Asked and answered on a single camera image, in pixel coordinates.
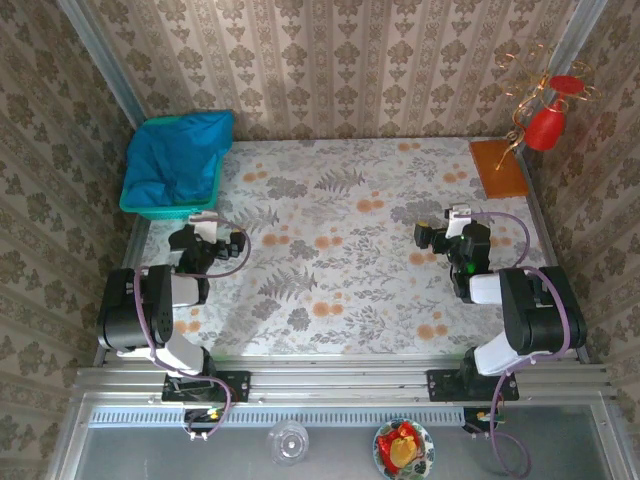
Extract aluminium rail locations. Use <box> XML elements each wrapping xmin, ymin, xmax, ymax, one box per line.
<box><xmin>73</xmin><ymin>355</ymin><xmax>617</xmax><ymax>405</ymax></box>

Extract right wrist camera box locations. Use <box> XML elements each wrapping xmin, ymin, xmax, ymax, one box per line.
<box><xmin>443</xmin><ymin>203</ymin><xmax>473</xmax><ymax>240</ymax></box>

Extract gold wire stand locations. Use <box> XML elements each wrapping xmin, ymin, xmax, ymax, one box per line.
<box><xmin>494</xmin><ymin>42</ymin><xmax>603</xmax><ymax>171</ymax></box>

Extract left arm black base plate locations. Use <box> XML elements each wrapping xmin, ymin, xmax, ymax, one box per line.
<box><xmin>161</xmin><ymin>369</ymin><xmax>251</xmax><ymax>404</ymax></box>

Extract clear plastic cup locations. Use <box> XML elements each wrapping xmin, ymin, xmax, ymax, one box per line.
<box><xmin>266</xmin><ymin>419</ymin><xmax>310</xmax><ymax>467</ymax></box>

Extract leaf patterned plate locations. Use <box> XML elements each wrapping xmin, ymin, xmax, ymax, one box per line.
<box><xmin>372</xmin><ymin>417</ymin><xmax>436</xmax><ymax>480</ymax></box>

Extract red goblet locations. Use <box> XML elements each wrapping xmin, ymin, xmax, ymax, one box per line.
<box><xmin>523</xmin><ymin>73</ymin><xmax>589</xmax><ymax>152</ymax></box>

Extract orange wooden base board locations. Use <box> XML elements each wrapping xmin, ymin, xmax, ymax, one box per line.
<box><xmin>468</xmin><ymin>139</ymin><xmax>530</xmax><ymax>200</ymax></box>

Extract red foil wrapper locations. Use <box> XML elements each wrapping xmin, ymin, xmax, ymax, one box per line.
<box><xmin>376</xmin><ymin>421</ymin><xmax>422</xmax><ymax>474</ymax></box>

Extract aluminium corner post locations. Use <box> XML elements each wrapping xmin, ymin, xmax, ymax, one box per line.
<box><xmin>544</xmin><ymin>0</ymin><xmax>610</xmax><ymax>76</ymax></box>
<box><xmin>55</xmin><ymin>0</ymin><xmax>147</xmax><ymax>130</ymax></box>

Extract floral tablecloth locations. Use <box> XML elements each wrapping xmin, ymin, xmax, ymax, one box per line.
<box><xmin>117</xmin><ymin>138</ymin><xmax>575</xmax><ymax>357</ymax></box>

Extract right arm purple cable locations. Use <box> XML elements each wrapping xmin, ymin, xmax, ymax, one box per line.
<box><xmin>467</xmin><ymin>210</ymin><xmax>584</xmax><ymax>479</ymax></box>

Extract teal plastic basket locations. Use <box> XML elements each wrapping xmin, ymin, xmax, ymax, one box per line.
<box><xmin>118</xmin><ymin>115</ymin><xmax>227</xmax><ymax>221</ymax></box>

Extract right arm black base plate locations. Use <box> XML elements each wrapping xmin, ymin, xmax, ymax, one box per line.
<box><xmin>426</xmin><ymin>368</ymin><xmax>520</xmax><ymax>403</ymax></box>

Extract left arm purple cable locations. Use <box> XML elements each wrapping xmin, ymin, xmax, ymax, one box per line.
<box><xmin>132</xmin><ymin>215</ymin><xmax>252</xmax><ymax>442</ymax></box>

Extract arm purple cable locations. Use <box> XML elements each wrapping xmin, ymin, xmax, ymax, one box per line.
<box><xmin>467</xmin><ymin>210</ymin><xmax>584</xmax><ymax>479</ymax></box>
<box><xmin>132</xmin><ymin>215</ymin><xmax>252</xmax><ymax>442</ymax></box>

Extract blue t-shirt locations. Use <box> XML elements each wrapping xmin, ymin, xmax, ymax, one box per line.
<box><xmin>123</xmin><ymin>110</ymin><xmax>236</xmax><ymax>209</ymax></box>

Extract grey slotted cable duct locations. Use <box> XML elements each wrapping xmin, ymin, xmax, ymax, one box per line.
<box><xmin>88</xmin><ymin>405</ymin><xmax>466</xmax><ymax>427</ymax></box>

